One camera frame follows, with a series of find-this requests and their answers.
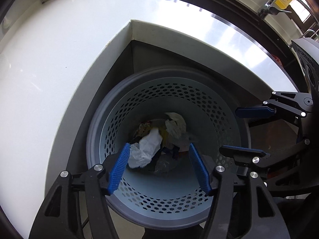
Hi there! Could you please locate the yellow plastic lid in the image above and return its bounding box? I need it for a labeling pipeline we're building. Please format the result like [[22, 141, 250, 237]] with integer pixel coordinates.
[[136, 120, 169, 139]]

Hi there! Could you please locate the white paper ball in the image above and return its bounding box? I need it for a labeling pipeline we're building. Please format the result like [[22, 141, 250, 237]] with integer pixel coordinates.
[[165, 112, 187, 139]]

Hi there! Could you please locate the clear plastic bag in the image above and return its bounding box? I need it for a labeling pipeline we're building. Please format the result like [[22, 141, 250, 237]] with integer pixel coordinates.
[[154, 154, 180, 176]]

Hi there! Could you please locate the white tissue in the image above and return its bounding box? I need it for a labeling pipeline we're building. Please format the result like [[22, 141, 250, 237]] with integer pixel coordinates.
[[128, 128, 162, 169]]

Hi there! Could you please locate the steel faucet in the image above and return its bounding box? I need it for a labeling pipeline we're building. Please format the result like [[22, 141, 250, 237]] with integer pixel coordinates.
[[257, 0, 317, 20]]

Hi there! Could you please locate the blue perforated trash bin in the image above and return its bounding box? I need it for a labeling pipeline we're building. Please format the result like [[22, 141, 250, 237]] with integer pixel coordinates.
[[87, 66, 250, 230]]

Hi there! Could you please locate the dark grey rag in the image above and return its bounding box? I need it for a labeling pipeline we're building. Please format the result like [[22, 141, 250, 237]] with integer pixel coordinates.
[[132, 129, 190, 169]]

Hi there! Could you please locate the black kitchen sink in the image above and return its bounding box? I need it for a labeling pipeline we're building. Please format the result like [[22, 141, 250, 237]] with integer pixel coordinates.
[[178, 0, 297, 63]]

